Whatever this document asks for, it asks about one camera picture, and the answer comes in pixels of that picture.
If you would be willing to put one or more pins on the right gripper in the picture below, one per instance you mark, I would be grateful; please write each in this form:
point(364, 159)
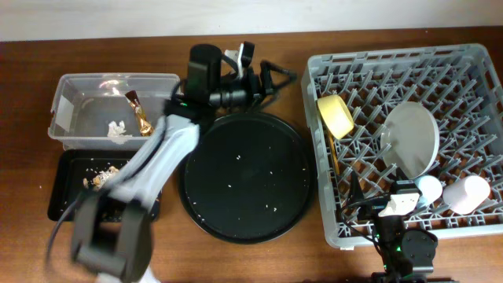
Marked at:
point(369, 210)

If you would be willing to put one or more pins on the white tissue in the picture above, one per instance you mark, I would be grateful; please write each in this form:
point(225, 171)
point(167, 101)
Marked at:
point(115, 129)

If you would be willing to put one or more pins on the wooden chopstick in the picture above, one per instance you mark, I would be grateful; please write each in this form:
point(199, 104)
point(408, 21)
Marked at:
point(333, 154)

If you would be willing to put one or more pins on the black rectangular tray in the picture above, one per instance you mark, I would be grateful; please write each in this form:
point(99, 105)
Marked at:
point(76, 170)

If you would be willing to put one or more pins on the grey-green plate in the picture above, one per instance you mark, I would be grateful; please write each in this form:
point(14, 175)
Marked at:
point(412, 133)

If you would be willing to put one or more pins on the clear plastic bin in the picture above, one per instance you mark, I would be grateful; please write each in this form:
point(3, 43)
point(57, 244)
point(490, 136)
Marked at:
point(84, 104)

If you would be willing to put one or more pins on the grey dishwasher rack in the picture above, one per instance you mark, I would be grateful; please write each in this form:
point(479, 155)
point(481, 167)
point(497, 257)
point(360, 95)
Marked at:
point(457, 84)

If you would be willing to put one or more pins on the yellow bowl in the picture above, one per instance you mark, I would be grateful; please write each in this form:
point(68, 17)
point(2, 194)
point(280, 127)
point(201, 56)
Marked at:
point(336, 115)

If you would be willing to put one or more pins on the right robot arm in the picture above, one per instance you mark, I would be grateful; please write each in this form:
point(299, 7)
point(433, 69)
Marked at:
point(407, 253)

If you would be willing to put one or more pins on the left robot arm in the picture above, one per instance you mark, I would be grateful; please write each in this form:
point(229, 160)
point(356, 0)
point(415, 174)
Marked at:
point(112, 226)

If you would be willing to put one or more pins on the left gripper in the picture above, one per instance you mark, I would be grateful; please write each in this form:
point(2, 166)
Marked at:
point(255, 83)

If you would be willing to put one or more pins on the gold snack wrapper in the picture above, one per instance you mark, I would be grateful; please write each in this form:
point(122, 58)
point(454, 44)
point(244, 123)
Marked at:
point(144, 126)

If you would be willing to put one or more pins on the blue cup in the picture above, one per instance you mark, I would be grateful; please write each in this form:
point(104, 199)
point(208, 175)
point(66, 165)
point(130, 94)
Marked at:
point(431, 190)

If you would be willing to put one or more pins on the pink cup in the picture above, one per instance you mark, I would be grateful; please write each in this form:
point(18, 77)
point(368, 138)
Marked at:
point(465, 195)

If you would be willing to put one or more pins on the round black serving tray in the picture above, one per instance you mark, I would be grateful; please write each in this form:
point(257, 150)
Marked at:
point(250, 179)

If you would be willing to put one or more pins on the food scraps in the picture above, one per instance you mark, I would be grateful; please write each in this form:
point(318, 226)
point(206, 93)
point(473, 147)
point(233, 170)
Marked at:
point(100, 179)

